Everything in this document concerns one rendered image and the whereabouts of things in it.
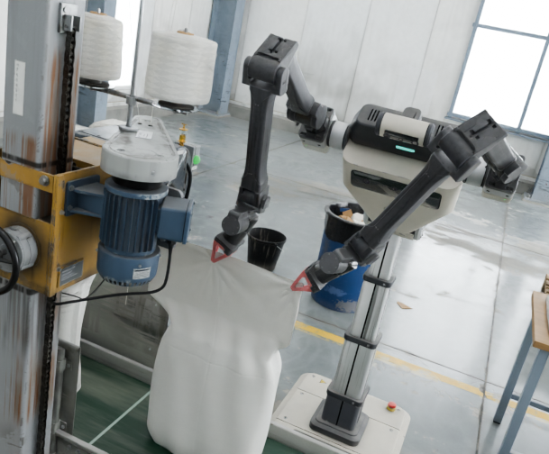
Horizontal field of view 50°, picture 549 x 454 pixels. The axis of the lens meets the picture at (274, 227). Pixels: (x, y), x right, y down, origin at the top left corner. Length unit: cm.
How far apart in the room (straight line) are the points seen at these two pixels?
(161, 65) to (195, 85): 9
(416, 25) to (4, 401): 859
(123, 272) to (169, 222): 16
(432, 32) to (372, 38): 90
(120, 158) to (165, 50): 28
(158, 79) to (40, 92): 27
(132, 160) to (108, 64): 35
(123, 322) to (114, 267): 103
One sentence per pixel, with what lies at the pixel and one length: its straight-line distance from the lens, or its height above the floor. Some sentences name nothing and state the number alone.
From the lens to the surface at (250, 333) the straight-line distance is 181.
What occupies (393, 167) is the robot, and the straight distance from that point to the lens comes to 191.
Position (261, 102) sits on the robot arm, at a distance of 151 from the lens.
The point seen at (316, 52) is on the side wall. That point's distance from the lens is 1001.
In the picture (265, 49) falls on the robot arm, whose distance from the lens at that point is 151.
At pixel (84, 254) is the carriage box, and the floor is 110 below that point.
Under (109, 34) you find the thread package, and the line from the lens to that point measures 163.
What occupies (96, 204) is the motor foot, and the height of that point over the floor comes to 127.
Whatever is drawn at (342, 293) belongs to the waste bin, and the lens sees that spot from 401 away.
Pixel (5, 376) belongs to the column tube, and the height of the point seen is 74.
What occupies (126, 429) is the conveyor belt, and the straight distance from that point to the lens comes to 218.
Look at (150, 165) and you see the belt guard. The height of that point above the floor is 141.
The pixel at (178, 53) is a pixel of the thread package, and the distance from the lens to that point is 146.
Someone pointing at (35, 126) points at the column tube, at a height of 144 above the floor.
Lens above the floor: 177
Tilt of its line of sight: 19 degrees down
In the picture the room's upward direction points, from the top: 12 degrees clockwise
